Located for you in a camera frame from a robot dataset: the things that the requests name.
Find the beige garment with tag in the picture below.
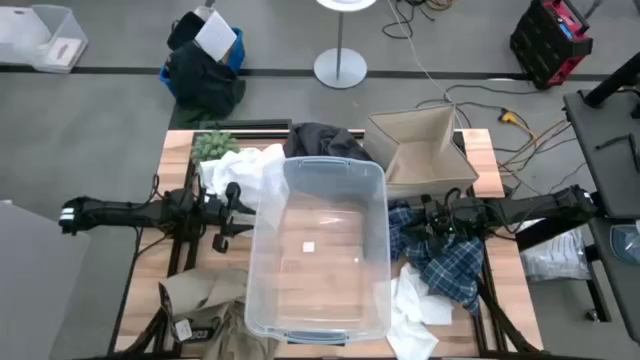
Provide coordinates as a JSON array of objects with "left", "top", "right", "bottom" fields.
[{"left": 158, "top": 267, "right": 281, "bottom": 360}]

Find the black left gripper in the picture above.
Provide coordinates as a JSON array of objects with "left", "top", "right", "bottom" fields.
[{"left": 201, "top": 181, "right": 258, "bottom": 254}]

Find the dark green cloth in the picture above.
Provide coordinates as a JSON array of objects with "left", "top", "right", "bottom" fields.
[{"left": 169, "top": 102, "right": 246, "bottom": 130}]

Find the white cable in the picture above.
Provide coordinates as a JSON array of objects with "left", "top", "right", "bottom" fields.
[{"left": 387, "top": 0, "right": 459, "bottom": 126}]

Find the green artificial plant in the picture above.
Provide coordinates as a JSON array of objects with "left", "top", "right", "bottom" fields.
[{"left": 191, "top": 129, "right": 241, "bottom": 164}]

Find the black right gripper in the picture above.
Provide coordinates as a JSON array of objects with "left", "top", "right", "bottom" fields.
[{"left": 398, "top": 193, "right": 455, "bottom": 257}]

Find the blue bin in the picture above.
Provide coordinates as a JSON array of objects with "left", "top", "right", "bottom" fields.
[{"left": 158, "top": 27, "right": 246, "bottom": 99}]

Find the dark grey garment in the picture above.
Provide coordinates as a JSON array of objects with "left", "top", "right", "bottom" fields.
[{"left": 282, "top": 122, "right": 374, "bottom": 162}]

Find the yellow cable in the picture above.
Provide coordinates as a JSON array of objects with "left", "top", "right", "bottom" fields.
[{"left": 497, "top": 109, "right": 571, "bottom": 171}]

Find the red and black tool case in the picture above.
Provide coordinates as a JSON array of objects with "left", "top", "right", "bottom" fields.
[{"left": 509, "top": 0, "right": 594, "bottom": 90}]

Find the blue plaid shirt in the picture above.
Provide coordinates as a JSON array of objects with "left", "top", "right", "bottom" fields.
[{"left": 387, "top": 199, "right": 485, "bottom": 316}]

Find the black aluminium frame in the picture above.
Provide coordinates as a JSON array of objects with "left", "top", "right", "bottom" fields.
[{"left": 107, "top": 128, "right": 546, "bottom": 360}]

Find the silver lamp stand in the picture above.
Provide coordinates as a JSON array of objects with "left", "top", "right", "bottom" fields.
[{"left": 313, "top": 0, "right": 377, "bottom": 90}]

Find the black desk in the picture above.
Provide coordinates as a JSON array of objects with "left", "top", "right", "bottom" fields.
[{"left": 514, "top": 89, "right": 640, "bottom": 341}]

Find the white paper sheet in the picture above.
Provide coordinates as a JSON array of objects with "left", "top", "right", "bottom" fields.
[{"left": 193, "top": 9, "right": 239, "bottom": 63}]

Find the clear lidded storage bin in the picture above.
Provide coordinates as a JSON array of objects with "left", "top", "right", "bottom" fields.
[{"left": 0, "top": 3, "right": 89, "bottom": 75}]

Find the black pen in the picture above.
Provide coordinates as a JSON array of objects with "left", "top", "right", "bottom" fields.
[{"left": 594, "top": 133, "right": 637, "bottom": 151}]

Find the grey panel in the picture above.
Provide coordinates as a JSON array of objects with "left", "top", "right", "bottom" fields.
[{"left": 0, "top": 199, "right": 92, "bottom": 360}]

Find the black cable bundle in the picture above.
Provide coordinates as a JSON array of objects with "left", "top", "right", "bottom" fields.
[{"left": 382, "top": 0, "right": 456, "bottom": 40}]

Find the black diagonal pole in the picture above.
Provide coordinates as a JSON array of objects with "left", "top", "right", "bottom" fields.
[{"left": 582, "top": 52, "right": 640, "bottom": 109}]

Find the plastic bag with white contents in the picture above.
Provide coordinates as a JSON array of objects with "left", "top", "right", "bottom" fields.
[{"left": 519, "top": 219, "right": 592, "bottom": 282}]

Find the blue-grey plastic object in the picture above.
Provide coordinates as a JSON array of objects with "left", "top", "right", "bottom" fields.
[{"left": 609, "top": 223, "right": 640, "bottom": 266}]

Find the white garment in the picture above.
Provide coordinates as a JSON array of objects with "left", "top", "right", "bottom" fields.
[
  {"left": 198, "top": 143, "right": 290, "bottom": 226},
  {"left": 385, "top": 262, "right": 456, "bottom": 360}
]

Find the large clear plastic bin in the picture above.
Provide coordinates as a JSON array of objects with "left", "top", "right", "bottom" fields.
[{"left": 243, "top": 155, "right": 393, "bottom": 345}]

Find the beige fabric box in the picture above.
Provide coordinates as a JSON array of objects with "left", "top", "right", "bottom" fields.
[{"left": 363, "top": 103, "right": 480, "bottom": 199}]

